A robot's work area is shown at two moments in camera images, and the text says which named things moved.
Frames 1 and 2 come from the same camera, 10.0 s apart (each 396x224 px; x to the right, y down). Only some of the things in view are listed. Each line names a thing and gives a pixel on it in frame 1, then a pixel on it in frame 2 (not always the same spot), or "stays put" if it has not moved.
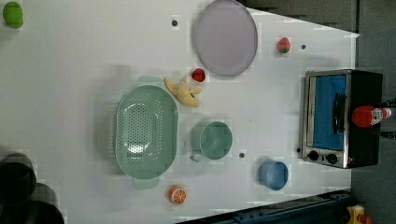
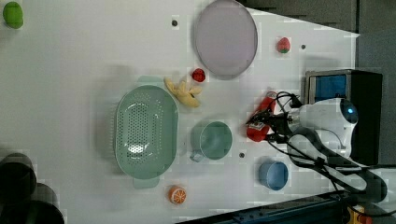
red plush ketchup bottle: (367, 116) → (258, 132)
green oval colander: (147, 132) stays put
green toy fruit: (13, 15) stays put
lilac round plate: (226, 37) stays put
